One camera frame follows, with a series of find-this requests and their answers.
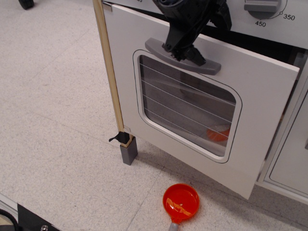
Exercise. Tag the grey temperature knob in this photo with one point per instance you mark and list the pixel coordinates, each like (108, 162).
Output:
(262, 9)

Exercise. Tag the orange toy frying pan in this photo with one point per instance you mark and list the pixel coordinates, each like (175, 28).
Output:
(181, 202)

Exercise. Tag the black wheel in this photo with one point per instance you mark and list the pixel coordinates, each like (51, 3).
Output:
(26, 4)

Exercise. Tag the wooden oven side post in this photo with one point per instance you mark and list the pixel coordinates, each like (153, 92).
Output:
(101, 23)

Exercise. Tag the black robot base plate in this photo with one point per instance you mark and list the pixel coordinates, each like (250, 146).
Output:
(22, 219)

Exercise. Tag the white oven control panel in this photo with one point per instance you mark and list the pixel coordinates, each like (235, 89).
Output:
(288, 26)

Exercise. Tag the white toy oven door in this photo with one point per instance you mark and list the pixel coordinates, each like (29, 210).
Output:
(172, 108)

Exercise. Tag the grey oven door handle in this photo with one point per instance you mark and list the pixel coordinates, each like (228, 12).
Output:
(208, 67)

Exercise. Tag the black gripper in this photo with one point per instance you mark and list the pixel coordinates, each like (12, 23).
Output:
(179, 42)

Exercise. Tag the white cabinet door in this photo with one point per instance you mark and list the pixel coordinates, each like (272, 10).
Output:
(285, 170)

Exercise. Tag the grey oven foot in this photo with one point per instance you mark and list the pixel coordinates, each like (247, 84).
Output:
(129, 153)

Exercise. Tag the black tape strip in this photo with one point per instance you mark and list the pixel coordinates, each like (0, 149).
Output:
(121, 137)

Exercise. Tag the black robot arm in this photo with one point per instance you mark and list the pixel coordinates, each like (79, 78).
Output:
(187, 19)

